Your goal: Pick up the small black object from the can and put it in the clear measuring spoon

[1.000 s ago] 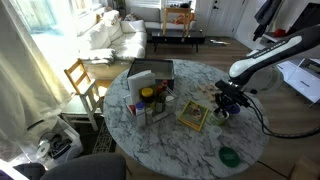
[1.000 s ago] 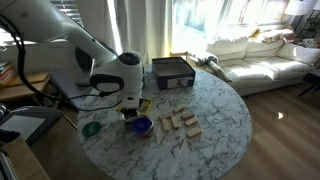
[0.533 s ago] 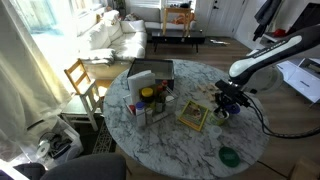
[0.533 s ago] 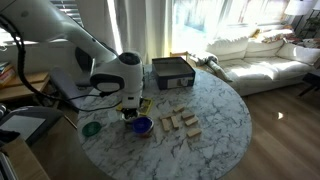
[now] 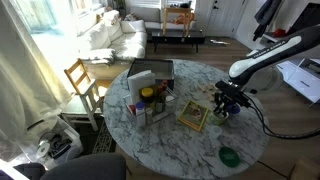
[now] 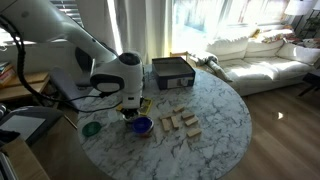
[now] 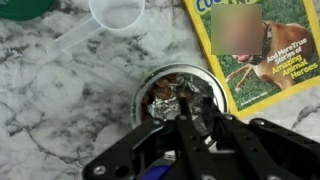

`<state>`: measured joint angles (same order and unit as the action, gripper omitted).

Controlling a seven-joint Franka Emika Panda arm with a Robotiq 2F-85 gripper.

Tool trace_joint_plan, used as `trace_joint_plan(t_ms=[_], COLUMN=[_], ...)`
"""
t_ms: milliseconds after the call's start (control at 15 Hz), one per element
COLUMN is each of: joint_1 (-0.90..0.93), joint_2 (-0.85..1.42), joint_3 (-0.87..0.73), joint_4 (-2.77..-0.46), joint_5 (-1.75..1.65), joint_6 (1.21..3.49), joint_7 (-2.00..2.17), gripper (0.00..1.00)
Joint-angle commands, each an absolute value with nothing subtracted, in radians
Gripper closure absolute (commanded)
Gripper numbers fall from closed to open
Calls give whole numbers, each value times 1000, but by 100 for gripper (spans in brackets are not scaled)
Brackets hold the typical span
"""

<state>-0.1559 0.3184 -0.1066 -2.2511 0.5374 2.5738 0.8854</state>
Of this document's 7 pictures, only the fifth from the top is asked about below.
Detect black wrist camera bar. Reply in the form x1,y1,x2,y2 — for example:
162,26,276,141
214,80,252,108

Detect white plastic container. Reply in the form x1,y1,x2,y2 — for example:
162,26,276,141
165,95,176,114

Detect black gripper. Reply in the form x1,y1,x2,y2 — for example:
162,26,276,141
213,92,237,118

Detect white bottle with blue cap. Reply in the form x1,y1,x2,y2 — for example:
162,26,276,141
135,101,147,128

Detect jar with yellow lid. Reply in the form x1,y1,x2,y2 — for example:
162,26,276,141
140,87,155,104

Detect clear plastic organiser bin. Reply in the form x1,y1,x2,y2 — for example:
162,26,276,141
122,85,179,127

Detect light grey couch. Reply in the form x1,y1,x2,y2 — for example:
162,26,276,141
128,6,198,33

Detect patterned rug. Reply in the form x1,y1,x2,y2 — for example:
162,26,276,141
91,120,117,154

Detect white sofa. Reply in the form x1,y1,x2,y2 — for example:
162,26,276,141
77,9,148,79

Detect small clear shaker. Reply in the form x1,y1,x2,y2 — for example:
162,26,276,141
145,107,154,125

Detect black open box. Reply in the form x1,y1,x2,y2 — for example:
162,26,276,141
126,57,175,91

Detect jar with blue lid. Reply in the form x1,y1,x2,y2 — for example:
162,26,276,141
228,103,242,116

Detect white door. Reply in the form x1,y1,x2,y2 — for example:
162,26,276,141
206,0,248,38

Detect yellow dog book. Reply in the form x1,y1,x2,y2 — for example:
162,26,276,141
177,99,210,133

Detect white paper stack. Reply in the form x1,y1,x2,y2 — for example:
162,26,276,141
127,69,157,105

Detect wooden chair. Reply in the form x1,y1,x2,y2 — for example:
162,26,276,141
63,58,103,132

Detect white papers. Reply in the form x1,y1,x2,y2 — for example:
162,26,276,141
209,39,231,46

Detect hanging dark jacket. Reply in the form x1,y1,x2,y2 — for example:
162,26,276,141
252,0,283,42

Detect orange toy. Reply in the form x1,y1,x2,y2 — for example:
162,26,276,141
173,12,196,26

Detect green plastic lid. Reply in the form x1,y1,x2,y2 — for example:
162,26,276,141
218,145,241,169

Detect white round disc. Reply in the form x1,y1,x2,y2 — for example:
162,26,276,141
35,139,51,158

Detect dark glass bottle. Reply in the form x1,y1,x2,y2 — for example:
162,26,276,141
155,85,165,114

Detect white storage bin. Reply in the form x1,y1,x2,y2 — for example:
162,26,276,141
14,116,84,169

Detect white curtain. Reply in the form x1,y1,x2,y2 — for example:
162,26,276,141
0,0,73,163

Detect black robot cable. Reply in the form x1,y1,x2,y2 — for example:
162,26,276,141
246,96,320,141

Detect sauce bottle with red cap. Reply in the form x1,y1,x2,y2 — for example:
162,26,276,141
161,79,169,98

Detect low glass side table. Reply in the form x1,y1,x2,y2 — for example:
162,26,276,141
60,94,104,132

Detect wooden side table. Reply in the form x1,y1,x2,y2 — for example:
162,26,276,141
162,6,194,37

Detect grey chair back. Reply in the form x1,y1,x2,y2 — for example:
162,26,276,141
39,153,128,180

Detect red object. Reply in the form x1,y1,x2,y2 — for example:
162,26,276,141
273,28,288,38

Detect black screen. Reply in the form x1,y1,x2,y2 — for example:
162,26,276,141
289,2,320,34

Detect black coffee table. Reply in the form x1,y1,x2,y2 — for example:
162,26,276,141
150,29,206,54

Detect clear plastic measuring scoop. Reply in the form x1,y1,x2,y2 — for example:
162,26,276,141
209,124,223,140

